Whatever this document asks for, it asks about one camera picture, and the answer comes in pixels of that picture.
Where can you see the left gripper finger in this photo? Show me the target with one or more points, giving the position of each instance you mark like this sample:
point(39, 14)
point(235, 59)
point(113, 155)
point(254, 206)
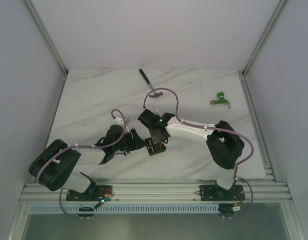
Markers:
point(137, 139)
point(138, 144)

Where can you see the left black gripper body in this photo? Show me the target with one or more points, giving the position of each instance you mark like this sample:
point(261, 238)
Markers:
point(131, 141)

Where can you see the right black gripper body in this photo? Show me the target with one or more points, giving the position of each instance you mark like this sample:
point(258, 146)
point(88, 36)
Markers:
point(155, 138)

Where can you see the black fuse box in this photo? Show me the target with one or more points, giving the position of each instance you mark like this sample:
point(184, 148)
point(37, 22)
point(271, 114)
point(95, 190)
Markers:
point(154, 148)

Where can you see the green red plastic connector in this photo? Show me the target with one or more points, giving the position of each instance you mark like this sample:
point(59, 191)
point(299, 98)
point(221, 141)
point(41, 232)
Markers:
point(220, 100)

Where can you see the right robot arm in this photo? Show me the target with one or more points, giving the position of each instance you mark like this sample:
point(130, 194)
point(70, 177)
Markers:
point(224, 145)

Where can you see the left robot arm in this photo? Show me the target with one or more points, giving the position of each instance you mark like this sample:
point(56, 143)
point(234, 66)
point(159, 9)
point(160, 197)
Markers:
point(57, 166)

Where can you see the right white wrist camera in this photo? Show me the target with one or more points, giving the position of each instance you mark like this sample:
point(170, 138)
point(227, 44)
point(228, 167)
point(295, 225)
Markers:
point(154, 110)

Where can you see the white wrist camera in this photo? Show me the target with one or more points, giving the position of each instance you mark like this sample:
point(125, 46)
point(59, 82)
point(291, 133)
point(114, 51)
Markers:
point(123, 122)
point(154, 110)

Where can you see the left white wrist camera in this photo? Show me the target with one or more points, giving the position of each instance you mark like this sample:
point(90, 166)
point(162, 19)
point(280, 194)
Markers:
point(123, 122)

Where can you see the black handled claw hammer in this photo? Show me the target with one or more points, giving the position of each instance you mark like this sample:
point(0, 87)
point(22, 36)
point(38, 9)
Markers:
point(154, 93)

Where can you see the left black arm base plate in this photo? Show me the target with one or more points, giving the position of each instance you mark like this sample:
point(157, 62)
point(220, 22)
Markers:
point(92, 194)

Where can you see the slotted grey cable duct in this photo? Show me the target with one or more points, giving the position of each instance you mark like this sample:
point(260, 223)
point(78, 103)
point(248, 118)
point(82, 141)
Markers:
point(205, 208)

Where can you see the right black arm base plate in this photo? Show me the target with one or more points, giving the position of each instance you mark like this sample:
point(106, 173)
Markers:
point(208, 193)

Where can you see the aluminium front rail frame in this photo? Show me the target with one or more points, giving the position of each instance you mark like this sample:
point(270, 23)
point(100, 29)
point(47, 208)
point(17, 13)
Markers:
point(167, 191)

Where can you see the left aluminium corner post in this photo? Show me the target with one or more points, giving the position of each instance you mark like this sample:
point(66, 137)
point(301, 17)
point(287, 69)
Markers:
point(45, 35)

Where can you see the aluminium corner post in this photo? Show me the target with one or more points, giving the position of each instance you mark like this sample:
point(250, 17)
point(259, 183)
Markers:
point(265, 35)
point(45, 35)

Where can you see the right aluminium corner post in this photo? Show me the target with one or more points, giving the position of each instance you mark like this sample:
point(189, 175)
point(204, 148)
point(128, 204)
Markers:
point(265, 35)

